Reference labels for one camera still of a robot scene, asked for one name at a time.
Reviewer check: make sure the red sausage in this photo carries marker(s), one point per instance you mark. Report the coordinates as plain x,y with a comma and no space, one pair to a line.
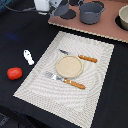
14,73

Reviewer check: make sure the fork with wooden handle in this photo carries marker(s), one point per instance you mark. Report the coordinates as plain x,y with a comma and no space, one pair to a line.
67,81

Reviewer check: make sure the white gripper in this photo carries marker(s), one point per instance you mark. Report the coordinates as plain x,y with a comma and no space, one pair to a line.
44,6

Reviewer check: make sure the beige bowl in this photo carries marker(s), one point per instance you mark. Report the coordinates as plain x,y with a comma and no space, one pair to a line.
123,14

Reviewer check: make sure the black stove burner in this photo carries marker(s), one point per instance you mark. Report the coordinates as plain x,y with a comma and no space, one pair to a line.
69,15

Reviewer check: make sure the grey cooking pot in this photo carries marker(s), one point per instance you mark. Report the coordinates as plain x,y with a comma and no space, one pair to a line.
90,12

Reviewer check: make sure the brown stove board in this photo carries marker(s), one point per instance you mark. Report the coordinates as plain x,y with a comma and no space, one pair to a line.
106,27

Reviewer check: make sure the white woven placemat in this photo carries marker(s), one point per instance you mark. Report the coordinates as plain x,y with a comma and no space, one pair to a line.
74,99

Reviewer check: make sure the beige round plate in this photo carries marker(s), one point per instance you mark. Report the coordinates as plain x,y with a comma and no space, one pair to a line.
69,66

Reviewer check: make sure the knife with wooden handle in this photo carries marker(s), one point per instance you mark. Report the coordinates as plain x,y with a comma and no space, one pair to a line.
80,56

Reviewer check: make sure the grey frying pan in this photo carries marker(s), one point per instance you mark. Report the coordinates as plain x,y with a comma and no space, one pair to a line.
58,7

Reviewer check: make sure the white fish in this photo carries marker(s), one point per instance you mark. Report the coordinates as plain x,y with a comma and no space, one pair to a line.
28,57

